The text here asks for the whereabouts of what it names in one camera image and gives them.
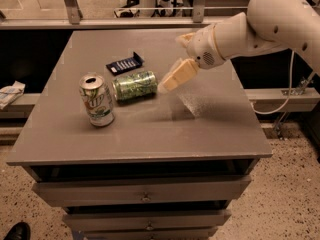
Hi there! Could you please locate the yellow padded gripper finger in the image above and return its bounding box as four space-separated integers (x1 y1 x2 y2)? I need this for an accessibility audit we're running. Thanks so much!
175 32 194 48
157 58 199 94

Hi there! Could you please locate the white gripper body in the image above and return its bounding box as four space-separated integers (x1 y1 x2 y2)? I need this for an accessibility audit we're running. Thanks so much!
186 25 225 69

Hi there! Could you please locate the green soda can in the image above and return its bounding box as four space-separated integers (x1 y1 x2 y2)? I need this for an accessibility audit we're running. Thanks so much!
112 71 158 101

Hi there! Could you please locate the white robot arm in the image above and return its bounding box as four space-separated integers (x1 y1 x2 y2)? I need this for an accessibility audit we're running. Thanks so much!
158 0 320 93

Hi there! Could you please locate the white 7up can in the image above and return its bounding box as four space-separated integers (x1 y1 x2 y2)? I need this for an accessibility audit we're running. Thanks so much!
79 73 114 127

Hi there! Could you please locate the grey drawer cabinet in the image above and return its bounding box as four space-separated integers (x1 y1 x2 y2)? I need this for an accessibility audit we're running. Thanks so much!
5 27 273 240

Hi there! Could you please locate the top grey drawer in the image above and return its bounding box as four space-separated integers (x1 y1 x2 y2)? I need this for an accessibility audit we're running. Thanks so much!
33 175 251 207

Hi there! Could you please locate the grey drawer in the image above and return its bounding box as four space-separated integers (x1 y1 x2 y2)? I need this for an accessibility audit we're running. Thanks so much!
33 175 251 207
63 210 231 231
72 227 217 240

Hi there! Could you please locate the middle grey drawer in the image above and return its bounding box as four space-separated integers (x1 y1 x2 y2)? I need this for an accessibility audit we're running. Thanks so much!
63 210 231 231

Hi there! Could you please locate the white folded cloth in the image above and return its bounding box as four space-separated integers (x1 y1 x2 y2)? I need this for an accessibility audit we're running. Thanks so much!
0 81 25 110

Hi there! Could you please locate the bottom grey drawer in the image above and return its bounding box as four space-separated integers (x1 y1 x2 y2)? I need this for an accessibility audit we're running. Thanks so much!
72 227 217 240

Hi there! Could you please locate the black shoe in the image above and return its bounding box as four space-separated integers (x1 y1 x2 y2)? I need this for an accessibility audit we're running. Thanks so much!
3 222 31 240

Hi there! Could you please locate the white cable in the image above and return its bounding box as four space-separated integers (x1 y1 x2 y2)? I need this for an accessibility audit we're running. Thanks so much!
250 49 296 116

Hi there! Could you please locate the metal railing frame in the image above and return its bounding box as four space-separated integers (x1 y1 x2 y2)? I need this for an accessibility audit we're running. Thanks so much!
0 0 249 30

